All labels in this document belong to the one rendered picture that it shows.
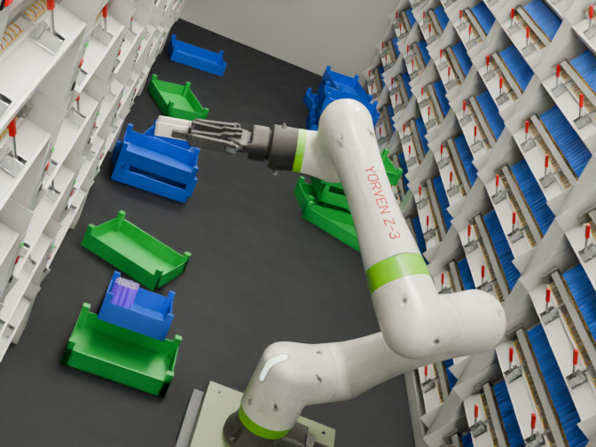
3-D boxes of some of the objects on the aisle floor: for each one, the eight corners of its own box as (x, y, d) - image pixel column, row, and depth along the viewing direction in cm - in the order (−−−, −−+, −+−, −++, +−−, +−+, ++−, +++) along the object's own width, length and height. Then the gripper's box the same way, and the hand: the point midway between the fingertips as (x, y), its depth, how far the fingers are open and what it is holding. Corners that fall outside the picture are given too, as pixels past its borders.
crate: (184, 272, 327) (192, 254, 324) (152, 291, 309) (160, 271, 306) (114, 229, 334) (121, 209, 331) (81, 245, 316) (88, 224, 313)
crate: (105, 294, 298) (114, 270, 297) (167, 315, 301) (176, 292, 300) (96, 318, 268) (106, 292, 267) (164, 341, 271) (174, 316, 271)
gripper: (263, 176, 195) (148, 155, 194) (266, 147, 210) (159, 128, 208) (270, 142, 192) (152, 121, 190) (272, 115, 206) (163, 96, 205)
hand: (172, 128), depth 199 cm, fingers open, 3 cm apart
